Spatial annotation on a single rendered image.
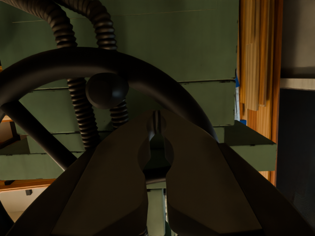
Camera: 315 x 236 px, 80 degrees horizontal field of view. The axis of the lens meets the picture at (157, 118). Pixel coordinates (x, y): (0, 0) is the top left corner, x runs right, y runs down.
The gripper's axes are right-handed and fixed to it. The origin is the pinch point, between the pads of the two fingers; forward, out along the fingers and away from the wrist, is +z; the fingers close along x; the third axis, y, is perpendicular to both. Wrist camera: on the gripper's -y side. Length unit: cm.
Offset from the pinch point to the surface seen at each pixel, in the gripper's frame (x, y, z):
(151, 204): -2.2, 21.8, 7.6
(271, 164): 21.8, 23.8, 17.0
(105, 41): -5.9, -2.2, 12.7
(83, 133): -10.4, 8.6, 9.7
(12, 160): -31.9, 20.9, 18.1
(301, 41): 110, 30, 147
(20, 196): -231, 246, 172
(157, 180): -0.5, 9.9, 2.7
